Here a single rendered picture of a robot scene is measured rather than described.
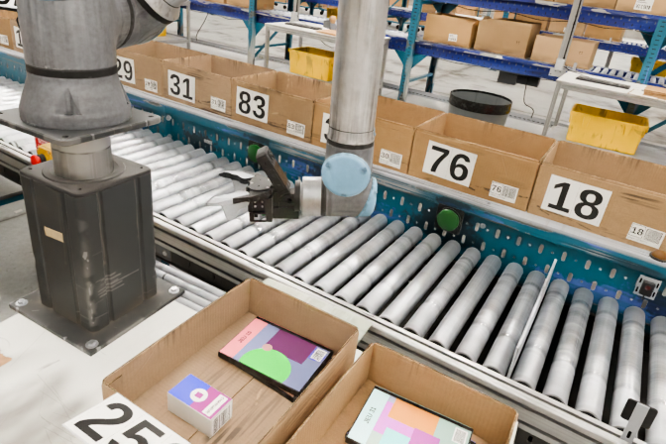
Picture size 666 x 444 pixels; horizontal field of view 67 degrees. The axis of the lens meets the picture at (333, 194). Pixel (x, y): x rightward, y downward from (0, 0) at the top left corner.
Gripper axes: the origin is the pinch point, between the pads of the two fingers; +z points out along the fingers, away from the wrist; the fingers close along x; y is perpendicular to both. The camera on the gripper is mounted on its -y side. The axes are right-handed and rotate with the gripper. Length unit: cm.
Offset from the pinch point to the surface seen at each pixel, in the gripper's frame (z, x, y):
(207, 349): -2.1, -24.2, 25.5
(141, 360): 6.4, -36.0, 16.7
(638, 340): -103, -10, 34
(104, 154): 17.6, -10.9, -11.6
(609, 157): -117, 45, 9
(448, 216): -65, 33, 25
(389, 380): -39, -32, 25
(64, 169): 23.9, -14.4, -9.7
